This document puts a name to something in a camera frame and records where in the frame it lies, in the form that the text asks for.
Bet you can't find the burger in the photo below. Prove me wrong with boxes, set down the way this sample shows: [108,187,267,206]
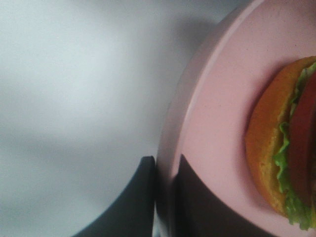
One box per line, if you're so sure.
[245,56,316,231]

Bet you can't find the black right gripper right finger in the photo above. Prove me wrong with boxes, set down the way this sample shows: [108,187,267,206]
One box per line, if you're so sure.
[174,155,272,237]

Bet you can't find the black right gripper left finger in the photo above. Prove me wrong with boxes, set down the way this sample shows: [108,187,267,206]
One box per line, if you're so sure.
[75,156,156,237]

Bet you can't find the pink plate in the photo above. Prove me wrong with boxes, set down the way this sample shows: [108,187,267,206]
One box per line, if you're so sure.
[157,0,316,237]

